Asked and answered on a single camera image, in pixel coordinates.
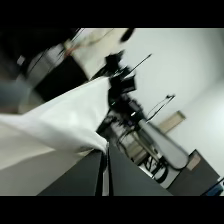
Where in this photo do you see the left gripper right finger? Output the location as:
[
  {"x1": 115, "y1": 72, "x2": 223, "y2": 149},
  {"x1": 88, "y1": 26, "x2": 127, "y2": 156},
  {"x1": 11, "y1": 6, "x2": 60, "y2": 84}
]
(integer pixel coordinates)
[{"x1": 107, "y1": 142, "x2": 173, "y2": 197}]

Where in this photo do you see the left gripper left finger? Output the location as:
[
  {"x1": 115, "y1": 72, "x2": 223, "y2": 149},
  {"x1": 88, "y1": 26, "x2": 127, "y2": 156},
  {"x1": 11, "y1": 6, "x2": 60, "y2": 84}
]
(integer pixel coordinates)
[{"x1": 37, "y1": 148, "x2": 108, "y2": 197}]

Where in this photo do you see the white garment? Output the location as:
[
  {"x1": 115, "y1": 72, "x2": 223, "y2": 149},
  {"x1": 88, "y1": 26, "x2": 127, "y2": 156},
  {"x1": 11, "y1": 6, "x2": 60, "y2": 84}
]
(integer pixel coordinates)
[{"x1": 0, "y1": 76, "x2": 112, "y2": 172}]

